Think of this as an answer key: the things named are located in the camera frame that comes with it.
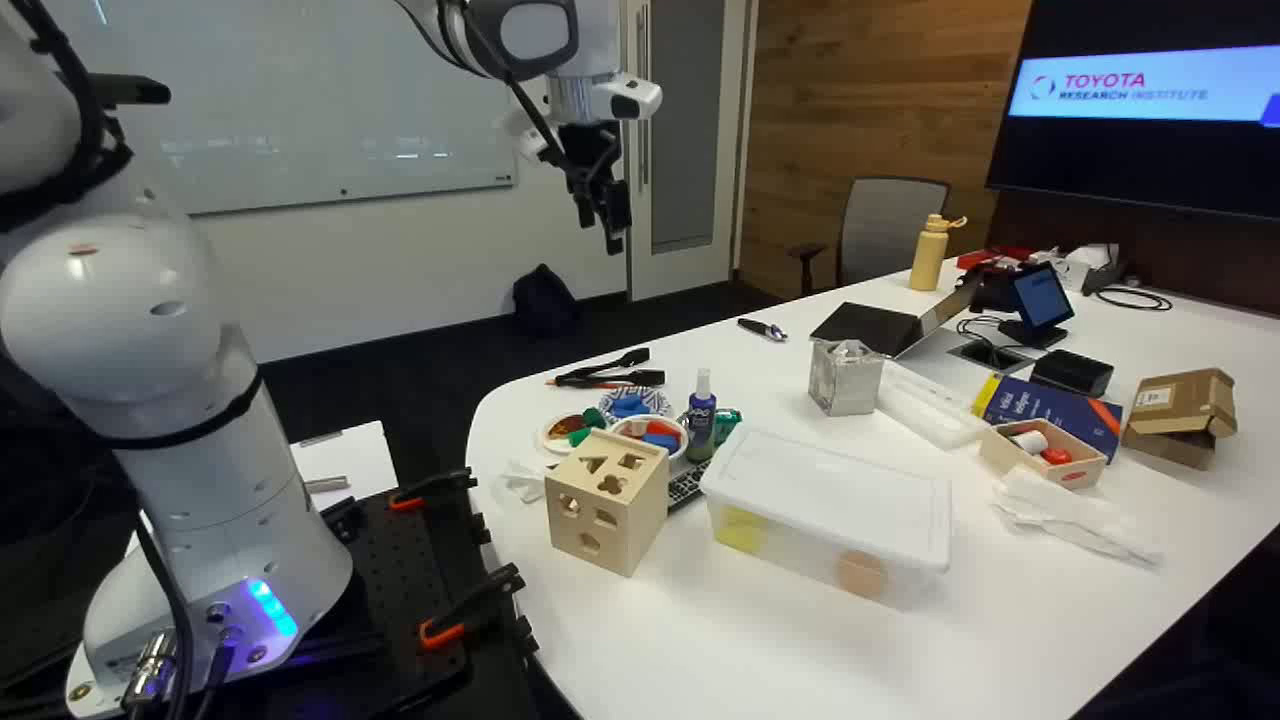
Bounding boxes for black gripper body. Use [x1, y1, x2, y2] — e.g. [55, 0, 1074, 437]
[536, 118, 631, 230]

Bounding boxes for wooden shape sorter toy box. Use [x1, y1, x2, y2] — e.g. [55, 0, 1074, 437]
[539, 430, 673, 579]

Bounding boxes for white foam block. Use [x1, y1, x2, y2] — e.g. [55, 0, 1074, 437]
[877, 362, 993, 457]

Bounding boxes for blue flat box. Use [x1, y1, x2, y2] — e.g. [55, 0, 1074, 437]
[974, 374, 1127, 463]

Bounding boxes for small black box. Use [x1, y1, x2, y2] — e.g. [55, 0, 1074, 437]
[1027, 350, 1117, 399]

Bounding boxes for small open box red items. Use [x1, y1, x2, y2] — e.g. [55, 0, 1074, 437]
[976, 415, 1113, 491]

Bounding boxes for white door with glass panel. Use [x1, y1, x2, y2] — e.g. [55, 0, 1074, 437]
[619, 0, 753, 305]

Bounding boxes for black bag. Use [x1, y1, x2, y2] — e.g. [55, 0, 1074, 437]
[507, 259, 583, 341]

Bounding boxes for black orange tongs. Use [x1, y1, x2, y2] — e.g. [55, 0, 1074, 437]
[551, 346, 667, 391]

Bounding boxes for blue patterned bowl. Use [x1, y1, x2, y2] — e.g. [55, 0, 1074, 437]
[595, 384, 664, 425]

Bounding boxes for black marker pen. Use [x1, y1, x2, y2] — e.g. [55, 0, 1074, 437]
[731, 318, 793, 350]

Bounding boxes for small blue pump bottle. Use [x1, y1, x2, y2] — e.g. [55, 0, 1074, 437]
[684, 368, 719, 463]

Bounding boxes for white plate with blocks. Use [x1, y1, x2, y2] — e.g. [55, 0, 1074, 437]
[536, 407, 616, 460]

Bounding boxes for white bowl with colourful blocks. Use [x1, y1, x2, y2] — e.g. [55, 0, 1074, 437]
[614, 414, 695, 463]

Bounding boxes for silver metal cube tin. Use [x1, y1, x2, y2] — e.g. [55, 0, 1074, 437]
[804, 336, 890, 419]

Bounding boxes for grey office chair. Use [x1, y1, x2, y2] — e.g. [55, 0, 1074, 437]
[793, 178, 954, 297]

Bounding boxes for black laptop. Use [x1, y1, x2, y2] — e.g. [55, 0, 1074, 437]
[809, 300, 939, 362]

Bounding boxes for yellow water bottle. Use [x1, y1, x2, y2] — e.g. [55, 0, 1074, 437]
[909, 208, 974, 297]

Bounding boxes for black orange clamp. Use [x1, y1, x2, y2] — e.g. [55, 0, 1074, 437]
[413, 560, 527, 656]
[384, 463, 482, 521]

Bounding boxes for clear plastic lidded container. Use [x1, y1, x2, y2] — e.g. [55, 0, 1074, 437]
[695, 425, 956, 618]

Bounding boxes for small black tablet display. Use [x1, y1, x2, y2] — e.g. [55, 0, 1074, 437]
[995, 259, 1079, 351]

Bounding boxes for clear plastic bag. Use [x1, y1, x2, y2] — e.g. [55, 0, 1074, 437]
[993, 469, 1167, 574]

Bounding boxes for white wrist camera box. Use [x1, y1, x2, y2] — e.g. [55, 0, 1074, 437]
[601, 78, 667, 125]

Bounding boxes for wall whiteboard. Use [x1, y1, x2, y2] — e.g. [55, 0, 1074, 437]
[54, 0, 520, 220]

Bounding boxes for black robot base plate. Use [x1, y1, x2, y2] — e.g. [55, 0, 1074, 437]
[225, 486, 551, 720]

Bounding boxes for black coiled cable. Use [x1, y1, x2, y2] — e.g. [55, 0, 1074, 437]
[1092, 279, 1177, 318]

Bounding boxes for wall monitor with Toyota logo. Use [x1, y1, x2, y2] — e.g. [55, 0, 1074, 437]
[986, 0, 1280, 224]

